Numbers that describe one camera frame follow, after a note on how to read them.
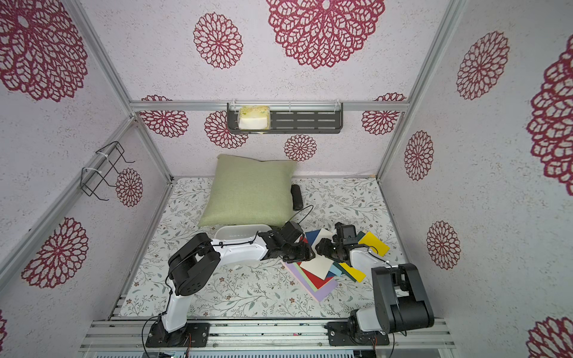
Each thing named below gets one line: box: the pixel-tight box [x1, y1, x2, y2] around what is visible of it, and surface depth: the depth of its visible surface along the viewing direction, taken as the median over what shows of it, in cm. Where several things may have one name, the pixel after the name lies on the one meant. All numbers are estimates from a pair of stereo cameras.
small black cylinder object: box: [290, 184, 304, 212], surface depth 109 cm
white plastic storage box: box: [211, 224, 271, 245], surface depth 80 cm
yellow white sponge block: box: [238, 105, 271, 131], surface depth 92 cm
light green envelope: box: [293, 261, 319, 293], surface depth 87 cm
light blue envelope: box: [329, 264, 341, 277], surface depth 90 cm
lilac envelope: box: [281, 261, 339, 303], surface depth 86 cm
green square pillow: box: [198, 154, 297, 228], surface depth 99 cm
